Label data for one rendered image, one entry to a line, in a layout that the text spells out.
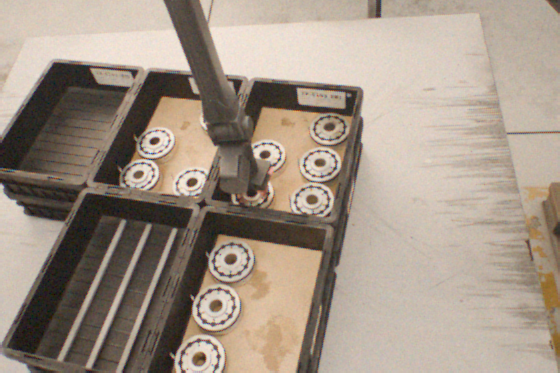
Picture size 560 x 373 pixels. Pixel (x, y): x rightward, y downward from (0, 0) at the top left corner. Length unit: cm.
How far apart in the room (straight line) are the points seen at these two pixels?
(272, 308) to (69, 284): 48
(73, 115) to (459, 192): 109
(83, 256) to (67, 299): 11
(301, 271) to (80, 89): 90
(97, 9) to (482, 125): 249
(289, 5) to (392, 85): 155
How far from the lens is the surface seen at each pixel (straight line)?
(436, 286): 139
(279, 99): 150
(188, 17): 97
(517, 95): 275
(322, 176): 134
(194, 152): 148
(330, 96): 145
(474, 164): 158
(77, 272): 140
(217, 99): 106
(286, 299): 123
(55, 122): 172
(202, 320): 122
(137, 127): 155
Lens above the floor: 196
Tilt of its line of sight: 53 degrees down
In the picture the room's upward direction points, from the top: 12 degrees counter-clockwise
